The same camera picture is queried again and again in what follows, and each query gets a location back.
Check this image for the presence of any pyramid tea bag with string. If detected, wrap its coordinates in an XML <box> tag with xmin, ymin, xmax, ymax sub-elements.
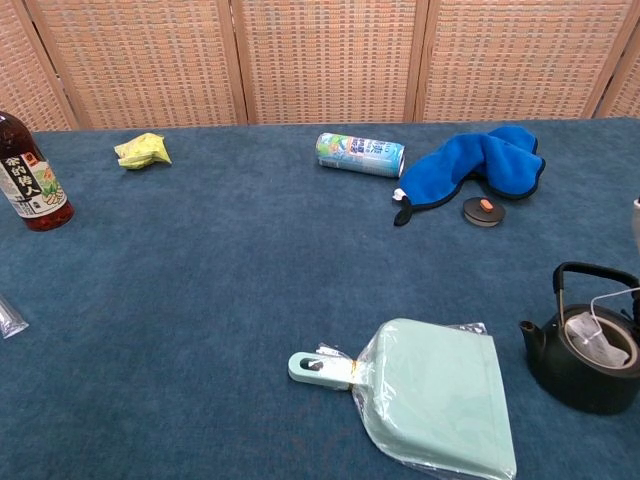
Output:
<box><xmin>564</xmin><ymin>285</ymin><xmax>640</xmax><ymax>371</ymax></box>

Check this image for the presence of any black teapot lid orange knob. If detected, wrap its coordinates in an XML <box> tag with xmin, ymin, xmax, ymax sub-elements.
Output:
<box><xmin>461</xmin><ymin>197</ymin><xmax>507</xmax><ymax>229</ymax></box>

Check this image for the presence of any black cast iron teapot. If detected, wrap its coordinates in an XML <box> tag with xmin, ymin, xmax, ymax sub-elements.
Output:
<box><xmin>518</xmin><ymin>261</ymin><xmax>640</xmax><ymax>416</ymax></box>

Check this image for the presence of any blue sleep mask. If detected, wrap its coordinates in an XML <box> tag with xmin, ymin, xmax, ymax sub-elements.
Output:
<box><xmin>392</xmin><ymin>125</ymin><xmax>546</xmax><ymax>228</ymax></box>

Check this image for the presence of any mint green dustpan in wrap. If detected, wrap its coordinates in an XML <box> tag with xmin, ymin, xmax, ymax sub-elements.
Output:
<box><xmin>288</xmin><ymin>319</ymin><xmax>518</xmax><ymax>479</ymax></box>

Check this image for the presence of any white blue drink can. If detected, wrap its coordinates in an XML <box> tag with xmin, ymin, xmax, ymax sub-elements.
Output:
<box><xmin>315</xmin><ymin>132</ymin><xmax>406</xmax><ymax>180</ymax></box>

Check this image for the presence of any woven wooden folding screen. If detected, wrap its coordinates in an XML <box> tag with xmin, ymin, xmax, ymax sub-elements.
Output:
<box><xmin>0</xmin><ymin>0</ymin><xmax>640</xmax><ymax>132</ymax></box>

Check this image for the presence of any blue carpet table mat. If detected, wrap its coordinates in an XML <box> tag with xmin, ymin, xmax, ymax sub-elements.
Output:
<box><xmin>0</xmin><ymin>117</ymin><xmax>640</xmax><ymax>480</ymax></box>

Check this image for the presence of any crumpled yellow paper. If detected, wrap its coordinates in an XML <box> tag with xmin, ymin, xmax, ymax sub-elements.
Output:
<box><xmin>113</xmin><ymin>132</ymin><xmax>173</xmax><ymax>171</ymax></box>

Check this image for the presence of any dark glass sauce bottle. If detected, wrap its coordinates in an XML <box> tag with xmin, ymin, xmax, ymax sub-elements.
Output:
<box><xmin>0</xmin><ymin>110</ymin><xmax>75</xmax><ymax>232</ymax></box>

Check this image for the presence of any clear plastic wrapper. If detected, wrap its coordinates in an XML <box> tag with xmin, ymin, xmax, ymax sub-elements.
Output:
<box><xmin>0</xmin><ymin>294</ymin><xmax>30</xmax><ymax>340</ymax></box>

